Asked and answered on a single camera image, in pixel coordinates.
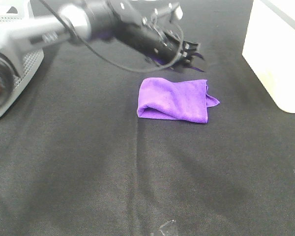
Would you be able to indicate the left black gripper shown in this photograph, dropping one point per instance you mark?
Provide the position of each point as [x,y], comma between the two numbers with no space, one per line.
[160,39]

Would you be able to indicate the purple microfiber towel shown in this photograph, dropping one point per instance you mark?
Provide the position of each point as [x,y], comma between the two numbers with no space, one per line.
[159,98]

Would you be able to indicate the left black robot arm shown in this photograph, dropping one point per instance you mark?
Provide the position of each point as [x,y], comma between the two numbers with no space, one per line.
[22,41]

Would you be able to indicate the white storage box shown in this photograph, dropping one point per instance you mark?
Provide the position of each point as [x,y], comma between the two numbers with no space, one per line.
[269,49]

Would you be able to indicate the black table cover cloth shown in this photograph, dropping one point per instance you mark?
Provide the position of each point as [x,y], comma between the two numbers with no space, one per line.
[75,160]

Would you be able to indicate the grey perforated laundry basket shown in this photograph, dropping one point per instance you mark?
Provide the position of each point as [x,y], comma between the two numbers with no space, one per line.
[11,88]

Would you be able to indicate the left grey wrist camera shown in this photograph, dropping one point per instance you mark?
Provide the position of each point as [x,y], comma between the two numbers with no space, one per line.
[171,9]

